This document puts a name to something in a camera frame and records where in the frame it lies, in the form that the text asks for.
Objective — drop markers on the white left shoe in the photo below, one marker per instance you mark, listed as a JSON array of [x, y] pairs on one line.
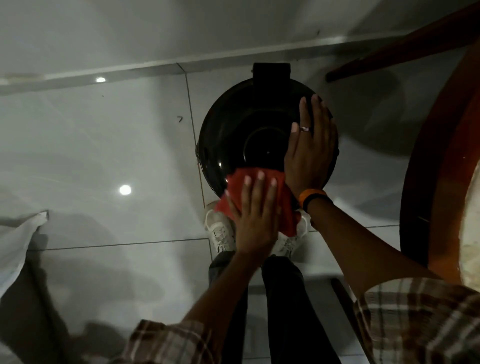
[[221, 228]]

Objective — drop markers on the person's right middle finger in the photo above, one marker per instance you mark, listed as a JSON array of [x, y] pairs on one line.
[[317, 120]]

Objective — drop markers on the person's right hand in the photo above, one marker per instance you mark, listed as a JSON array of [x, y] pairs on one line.
[[309, 161]]

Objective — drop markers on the brown wooden furniture leg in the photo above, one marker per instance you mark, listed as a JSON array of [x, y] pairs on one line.
[[405, 45]]

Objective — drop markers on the round brown wooden table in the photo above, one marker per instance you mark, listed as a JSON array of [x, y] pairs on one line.
[[438, 180]]

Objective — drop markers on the white shoe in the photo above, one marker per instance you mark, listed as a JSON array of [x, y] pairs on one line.
[[221, 228], [290, 245]]

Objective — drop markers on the person's right thumb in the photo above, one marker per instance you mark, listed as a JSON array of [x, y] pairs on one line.
[[293, 140]]

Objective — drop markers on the plaid shirt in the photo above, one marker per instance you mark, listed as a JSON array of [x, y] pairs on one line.
[[416, 322]]

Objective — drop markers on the person's left middle finger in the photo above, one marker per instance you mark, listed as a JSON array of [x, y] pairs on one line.
[[260, 195]]

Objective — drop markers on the black wristband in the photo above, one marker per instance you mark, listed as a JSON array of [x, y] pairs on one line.
[[317, 200]]

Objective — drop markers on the person's left little finger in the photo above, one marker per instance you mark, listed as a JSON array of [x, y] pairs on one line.
[[233, 206]]

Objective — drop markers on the red cloth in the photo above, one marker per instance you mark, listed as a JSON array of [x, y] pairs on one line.
[[289, 219]]

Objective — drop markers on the person's left forearm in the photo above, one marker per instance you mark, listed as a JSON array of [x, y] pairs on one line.
[[225, 292]]

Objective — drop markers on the white right shoe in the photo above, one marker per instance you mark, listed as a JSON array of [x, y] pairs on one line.
[[290, 245]]

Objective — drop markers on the person's right forearm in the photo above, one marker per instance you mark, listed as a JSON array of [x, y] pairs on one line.
[[360, 247]]

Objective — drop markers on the black trousers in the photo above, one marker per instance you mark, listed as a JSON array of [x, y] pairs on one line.
[[288, 307]]

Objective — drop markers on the orange wristband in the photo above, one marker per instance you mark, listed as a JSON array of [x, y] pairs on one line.
[[311, 193]]

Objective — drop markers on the person's left hand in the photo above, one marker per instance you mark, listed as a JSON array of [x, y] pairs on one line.
[[255, 232]]

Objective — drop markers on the white fabric sheet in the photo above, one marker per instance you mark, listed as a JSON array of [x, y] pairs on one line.
[[17, 243]]

